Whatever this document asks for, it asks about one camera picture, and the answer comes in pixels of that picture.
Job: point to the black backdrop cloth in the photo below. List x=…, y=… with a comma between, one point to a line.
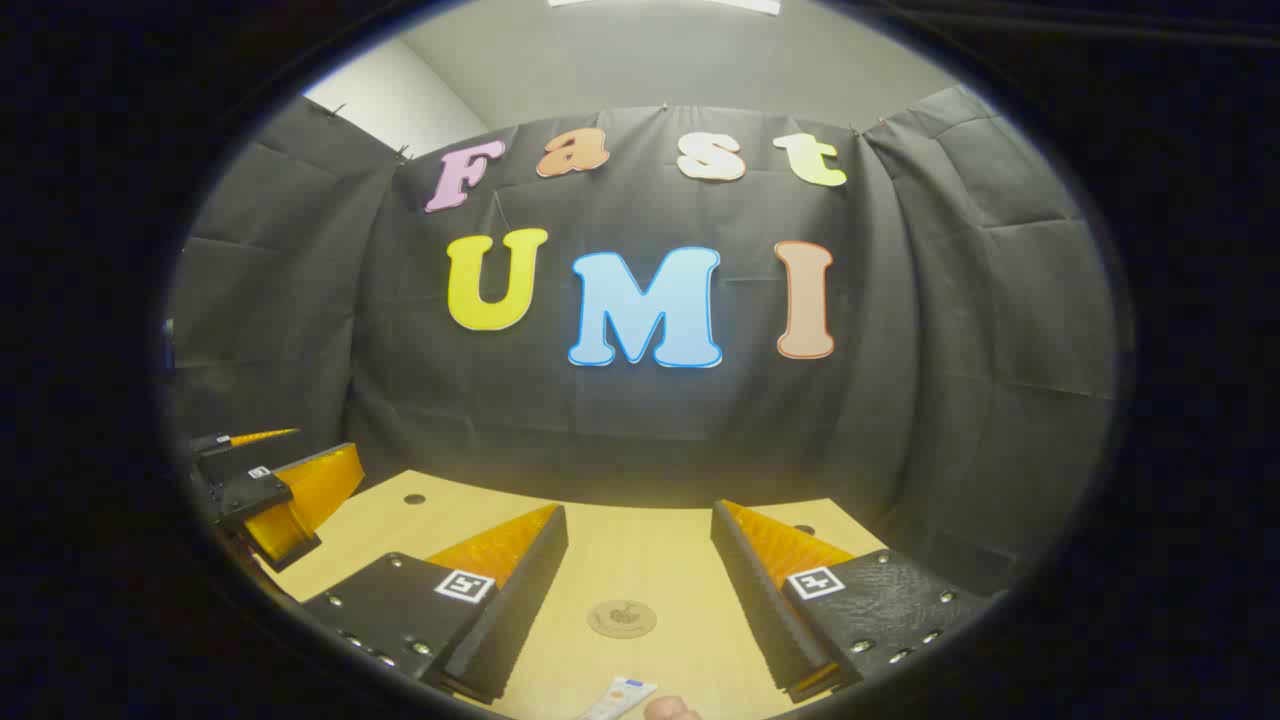
x=600, y=420

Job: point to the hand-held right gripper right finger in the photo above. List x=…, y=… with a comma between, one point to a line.
x=760, y=610

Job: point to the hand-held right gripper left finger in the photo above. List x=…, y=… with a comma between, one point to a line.
x=520, y=610

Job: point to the round wooden coaster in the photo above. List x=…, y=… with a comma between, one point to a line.
x=622, y=618

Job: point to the white ceiling light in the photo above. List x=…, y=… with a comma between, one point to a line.
x=750, y=5

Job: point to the white toothpaste tube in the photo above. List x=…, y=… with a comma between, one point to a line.
x=615, y=698

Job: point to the light wooden desktop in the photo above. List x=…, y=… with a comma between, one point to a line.
x=650, y=560

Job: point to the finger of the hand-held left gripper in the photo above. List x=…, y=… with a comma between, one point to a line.
x=315, y=490
x=212, y=444

